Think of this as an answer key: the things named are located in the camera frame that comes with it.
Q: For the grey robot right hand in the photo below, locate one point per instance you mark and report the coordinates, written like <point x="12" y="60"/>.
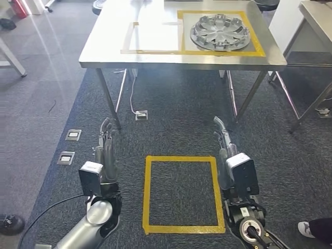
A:
<point x="223" y="165"/>

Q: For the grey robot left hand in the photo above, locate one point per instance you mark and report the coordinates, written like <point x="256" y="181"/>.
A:
<point x="107" y="158"/>

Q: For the grey wheel hubcap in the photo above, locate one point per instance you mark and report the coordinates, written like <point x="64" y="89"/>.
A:
<point x="220" y="32"/>

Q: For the steel workbench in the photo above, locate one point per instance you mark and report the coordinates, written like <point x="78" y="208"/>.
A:
<point x="155" y="60"/>

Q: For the metal floor socket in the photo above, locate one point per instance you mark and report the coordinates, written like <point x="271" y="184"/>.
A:
<point x="73" y="135"/>
<point x="66" y="158"/>
<point x="323" y="112"/>
<point x="141" y="115"/>

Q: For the square yellow floor tape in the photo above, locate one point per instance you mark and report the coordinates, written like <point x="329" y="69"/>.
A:
<point x="146" y="192"/>

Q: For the small black floor scrap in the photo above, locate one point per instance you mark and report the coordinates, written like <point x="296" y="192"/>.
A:
<point x="51" y="106"/>

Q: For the person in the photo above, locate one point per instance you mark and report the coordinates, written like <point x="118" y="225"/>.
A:
<point x="321" y="230"/>

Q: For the grey table leg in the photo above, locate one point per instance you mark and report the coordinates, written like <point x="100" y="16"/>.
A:
<point x="13" y="58"/>

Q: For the white desk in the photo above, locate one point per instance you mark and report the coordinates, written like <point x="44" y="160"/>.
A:
<point x="49" y="5"/>

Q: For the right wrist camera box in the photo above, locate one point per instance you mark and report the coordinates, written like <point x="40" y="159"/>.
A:
<point x="242" y="175"/>

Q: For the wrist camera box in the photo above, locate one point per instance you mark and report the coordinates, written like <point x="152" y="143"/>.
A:
<point x="242" y="175"/>
<point x="90" y="178"/>

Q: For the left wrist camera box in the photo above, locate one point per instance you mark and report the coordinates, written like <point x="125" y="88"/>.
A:
<point x="90" y="178"/>

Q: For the small yellow tape frame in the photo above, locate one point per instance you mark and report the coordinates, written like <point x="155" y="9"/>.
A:
<point x="125" y="44"/>

